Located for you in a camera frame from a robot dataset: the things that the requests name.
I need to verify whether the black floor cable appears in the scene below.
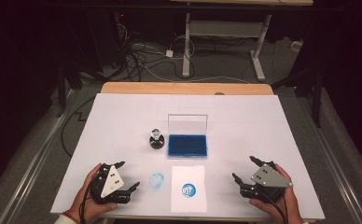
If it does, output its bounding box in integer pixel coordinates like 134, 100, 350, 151
60, 97, 96, 158

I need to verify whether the tangle of black cables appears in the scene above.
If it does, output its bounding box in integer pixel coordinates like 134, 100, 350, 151
113, 22, 196, 82

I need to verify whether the dark computer tower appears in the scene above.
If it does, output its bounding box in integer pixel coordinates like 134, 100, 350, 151
85, 8, 131, 70

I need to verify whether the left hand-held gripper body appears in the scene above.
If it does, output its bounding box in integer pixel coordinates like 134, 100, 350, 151
90, 162, 132, 205

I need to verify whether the white metal desk frame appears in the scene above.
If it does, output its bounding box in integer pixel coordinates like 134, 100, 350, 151
182, 12, 272, 82

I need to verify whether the person's left hand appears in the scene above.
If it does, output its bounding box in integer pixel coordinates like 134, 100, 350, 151
66, 163, 118, 223

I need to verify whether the large white table cover board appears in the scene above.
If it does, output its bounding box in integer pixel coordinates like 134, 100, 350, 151
49, 92, 327, 220

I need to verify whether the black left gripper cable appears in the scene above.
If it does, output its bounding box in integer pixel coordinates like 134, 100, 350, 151
78, 176, 100, 224

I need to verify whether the round stamp with clear handle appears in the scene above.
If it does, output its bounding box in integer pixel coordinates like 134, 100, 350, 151
148, 128, 166, 150

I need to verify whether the long white floor cable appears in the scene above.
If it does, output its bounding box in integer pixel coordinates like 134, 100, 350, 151
141, 63, 252, 85

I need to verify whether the orange bracelet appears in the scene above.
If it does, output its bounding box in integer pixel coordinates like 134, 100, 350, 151
61, 210, 79, 224

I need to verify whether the aluminium floor rail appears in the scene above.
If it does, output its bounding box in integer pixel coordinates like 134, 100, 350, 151
297, 92, 362, 224
1, 90, 78, 224

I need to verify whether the white paper sheet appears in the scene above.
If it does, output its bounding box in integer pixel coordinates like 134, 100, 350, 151
170, 164, 208, 214

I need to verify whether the black stand leg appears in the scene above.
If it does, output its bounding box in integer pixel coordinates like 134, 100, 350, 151
56, 62, 68, 118
313, 71, 324, 129

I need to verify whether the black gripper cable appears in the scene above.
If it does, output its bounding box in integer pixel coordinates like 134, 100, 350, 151
78, 176, 100, 224
259, 189, 289, 224

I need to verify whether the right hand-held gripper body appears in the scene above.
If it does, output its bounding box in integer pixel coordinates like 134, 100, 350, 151
239, 161, 294, 203

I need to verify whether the person's right hand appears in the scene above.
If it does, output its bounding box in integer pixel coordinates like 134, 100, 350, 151
249, 163, 305, 224

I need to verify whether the small white floor box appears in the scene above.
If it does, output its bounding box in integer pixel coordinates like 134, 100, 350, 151
290, 40, 304, 52

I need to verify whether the blue ink pad clear case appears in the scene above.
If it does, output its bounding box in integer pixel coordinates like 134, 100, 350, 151
166, 113, 209, 160

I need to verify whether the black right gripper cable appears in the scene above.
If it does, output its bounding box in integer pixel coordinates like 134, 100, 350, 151
259, 189, 289, 224

